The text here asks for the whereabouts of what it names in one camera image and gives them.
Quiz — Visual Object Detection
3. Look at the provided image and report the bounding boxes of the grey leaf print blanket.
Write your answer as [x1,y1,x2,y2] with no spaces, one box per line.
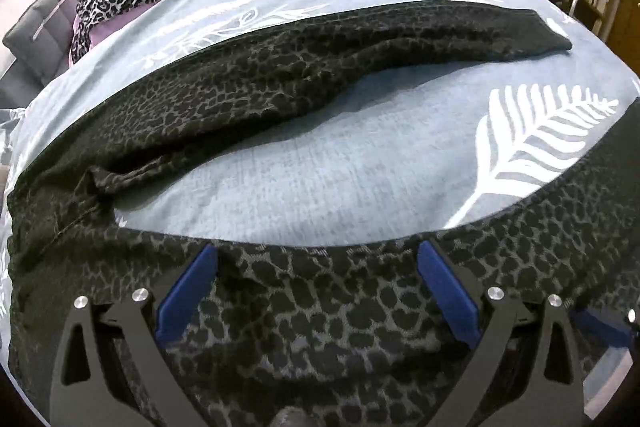
[0,0,640,427]

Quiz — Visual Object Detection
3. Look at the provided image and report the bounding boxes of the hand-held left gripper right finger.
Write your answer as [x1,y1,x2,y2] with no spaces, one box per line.
[417,237,588,427]

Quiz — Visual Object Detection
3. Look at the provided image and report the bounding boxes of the wooden door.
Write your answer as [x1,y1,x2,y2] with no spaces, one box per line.
[605,0,640,58]

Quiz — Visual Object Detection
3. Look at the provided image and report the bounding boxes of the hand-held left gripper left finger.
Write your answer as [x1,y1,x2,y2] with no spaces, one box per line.
[50,243,221,427]

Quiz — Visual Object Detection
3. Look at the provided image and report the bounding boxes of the grey padded headboard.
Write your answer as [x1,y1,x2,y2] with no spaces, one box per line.
[0,0,108,108]

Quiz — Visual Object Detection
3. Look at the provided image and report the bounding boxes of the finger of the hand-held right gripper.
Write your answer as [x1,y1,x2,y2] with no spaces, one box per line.
[570,306,640,349]

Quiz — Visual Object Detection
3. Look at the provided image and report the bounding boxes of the dark leopard print pants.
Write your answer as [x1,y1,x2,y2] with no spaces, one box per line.
[7,0,640,427]

